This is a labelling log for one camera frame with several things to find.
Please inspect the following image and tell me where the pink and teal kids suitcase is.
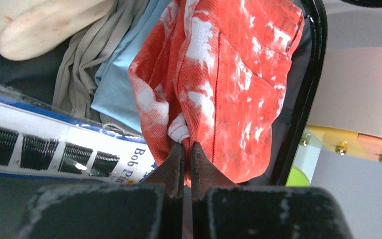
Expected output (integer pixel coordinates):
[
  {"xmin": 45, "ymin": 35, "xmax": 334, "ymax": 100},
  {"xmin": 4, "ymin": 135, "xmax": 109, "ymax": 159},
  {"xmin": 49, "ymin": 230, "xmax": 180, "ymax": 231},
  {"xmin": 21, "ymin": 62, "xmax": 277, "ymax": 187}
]
[{"xmin": 0, "ymin": 0, "xmax": 327, "ymax": 238}]

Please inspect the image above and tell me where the green plastic bin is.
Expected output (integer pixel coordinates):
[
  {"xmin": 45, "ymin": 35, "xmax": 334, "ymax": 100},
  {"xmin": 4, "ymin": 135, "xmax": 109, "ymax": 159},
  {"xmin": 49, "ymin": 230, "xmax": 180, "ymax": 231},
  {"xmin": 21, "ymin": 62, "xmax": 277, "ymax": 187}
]
[{"xmin": 286, "ymin": 166, "xmax": 310, "ymax": 187}]

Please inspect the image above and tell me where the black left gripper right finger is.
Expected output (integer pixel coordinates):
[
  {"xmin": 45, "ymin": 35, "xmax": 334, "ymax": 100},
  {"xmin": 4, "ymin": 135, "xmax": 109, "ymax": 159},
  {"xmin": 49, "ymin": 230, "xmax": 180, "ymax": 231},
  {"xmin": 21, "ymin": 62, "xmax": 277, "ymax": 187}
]
[{"xmin": 190, "ymin": 142, "xmax": 352, "ymax": 239}]

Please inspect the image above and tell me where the light blue garment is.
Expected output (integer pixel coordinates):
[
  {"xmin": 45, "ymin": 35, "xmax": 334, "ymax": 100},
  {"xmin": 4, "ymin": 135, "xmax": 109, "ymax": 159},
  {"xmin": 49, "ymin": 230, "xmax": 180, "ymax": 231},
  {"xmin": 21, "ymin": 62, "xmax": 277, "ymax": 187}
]
[{"xmin": 91, "ymin": 0, "xmax": 170, "ymax": 134}]

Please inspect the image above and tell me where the red white tie-dye garment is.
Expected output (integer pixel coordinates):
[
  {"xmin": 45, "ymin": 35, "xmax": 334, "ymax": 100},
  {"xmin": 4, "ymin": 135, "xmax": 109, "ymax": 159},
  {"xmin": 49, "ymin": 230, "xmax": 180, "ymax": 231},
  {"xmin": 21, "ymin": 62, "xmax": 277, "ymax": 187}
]
[{"xmin": 128, "ymin": 0, "xmax": 304, "ymax": 183}]

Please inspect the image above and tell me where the grey ribbed garment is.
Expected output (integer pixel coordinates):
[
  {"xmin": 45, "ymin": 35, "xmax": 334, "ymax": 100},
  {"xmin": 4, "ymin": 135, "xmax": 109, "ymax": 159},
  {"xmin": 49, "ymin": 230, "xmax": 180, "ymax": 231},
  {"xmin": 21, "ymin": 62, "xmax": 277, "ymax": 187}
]
[{"xmin": 52, "ymin": 0, "xmax": 153, "ymax": 123}]

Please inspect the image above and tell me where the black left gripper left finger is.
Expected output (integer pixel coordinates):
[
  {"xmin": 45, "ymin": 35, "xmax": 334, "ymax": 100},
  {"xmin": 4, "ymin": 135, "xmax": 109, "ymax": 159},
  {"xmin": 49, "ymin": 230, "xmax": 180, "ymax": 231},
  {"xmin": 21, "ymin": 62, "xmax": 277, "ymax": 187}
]
[{"xmin": 16, "ymin": 143, "xmax": 185, "ymax": 239}]

